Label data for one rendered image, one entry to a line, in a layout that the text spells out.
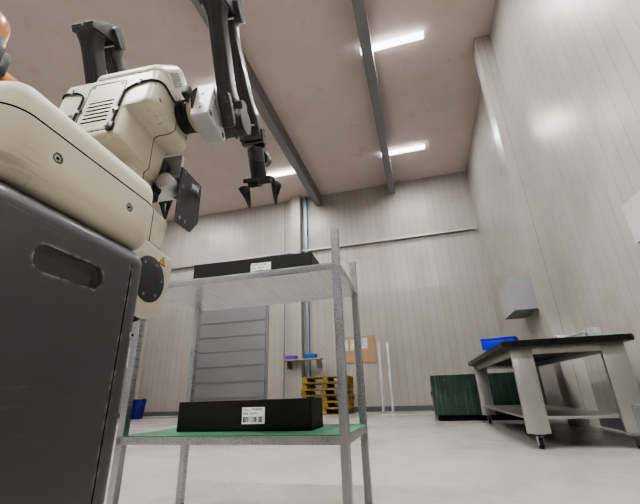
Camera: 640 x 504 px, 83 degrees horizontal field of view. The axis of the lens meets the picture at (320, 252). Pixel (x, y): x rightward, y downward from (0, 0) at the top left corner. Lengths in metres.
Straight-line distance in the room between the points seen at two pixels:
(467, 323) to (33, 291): 10.38
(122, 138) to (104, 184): 0.40
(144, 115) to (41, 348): 0.67
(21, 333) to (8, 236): 0.10
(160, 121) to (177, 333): 12.27
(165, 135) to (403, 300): 9.95
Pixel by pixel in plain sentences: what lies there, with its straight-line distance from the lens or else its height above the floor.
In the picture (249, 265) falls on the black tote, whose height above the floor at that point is 1.03.
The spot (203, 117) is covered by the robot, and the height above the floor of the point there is 1.12.
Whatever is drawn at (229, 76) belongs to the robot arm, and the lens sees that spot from 1.19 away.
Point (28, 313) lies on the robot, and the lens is 0.47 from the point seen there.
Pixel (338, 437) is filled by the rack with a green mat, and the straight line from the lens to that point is 1.32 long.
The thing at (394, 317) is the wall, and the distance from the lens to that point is 10.60.
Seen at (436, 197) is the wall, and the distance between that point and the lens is 11.83.
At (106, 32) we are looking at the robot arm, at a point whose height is 1.58.
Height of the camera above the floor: 0.48
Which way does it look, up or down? 22 degrees up
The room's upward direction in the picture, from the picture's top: 2 degrees counter-clockwise
